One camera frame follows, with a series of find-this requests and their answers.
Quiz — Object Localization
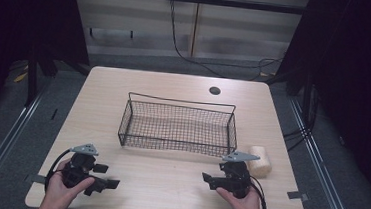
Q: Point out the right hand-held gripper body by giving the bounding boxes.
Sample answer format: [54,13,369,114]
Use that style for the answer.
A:
[216,149,262,201]

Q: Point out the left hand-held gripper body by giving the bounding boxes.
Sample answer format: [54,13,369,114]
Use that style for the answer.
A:
[61,141,100,192]

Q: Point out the beige cylindrical roll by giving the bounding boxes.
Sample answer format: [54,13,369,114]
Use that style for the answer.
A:
[245,144,275,180]

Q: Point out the black wire mesh basket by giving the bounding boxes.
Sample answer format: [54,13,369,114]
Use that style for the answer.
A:
[116,90,242,160]

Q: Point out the person's left hand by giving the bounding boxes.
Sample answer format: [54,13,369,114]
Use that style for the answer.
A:
[36,157,98,209]

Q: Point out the grey tape strip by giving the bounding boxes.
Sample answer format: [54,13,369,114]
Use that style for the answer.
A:
[285,190,311,203]
[29,174,48,185]

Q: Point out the dark round table grommet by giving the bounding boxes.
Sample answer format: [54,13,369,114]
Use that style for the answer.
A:
[207,85,222,96]

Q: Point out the yellow floor tape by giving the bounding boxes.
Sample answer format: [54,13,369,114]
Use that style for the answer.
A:
[13,70,30,85]

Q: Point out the black curtain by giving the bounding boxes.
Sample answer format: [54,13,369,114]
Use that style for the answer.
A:
[0,0,95,135]
[265,0,371,209]

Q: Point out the left hand-held gripper black cable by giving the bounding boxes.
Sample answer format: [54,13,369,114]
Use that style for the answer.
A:
[43,147,73,194]

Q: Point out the hand-held gripper black cable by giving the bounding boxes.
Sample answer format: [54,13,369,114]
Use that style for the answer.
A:
[43,147,73,194]
[247,175,271,209]

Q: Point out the right hand-held gripper black cable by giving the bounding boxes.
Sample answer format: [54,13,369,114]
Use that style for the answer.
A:
[247,175,271,209]

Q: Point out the bundle of black cables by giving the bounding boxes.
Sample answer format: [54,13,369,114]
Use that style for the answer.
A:
[281,81,321,155]

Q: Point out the black metal stand post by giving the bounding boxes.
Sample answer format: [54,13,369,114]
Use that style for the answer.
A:
[23,46,42,108]

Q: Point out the long black floor cable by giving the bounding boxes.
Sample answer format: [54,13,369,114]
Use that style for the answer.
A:
[163,0,288,84]

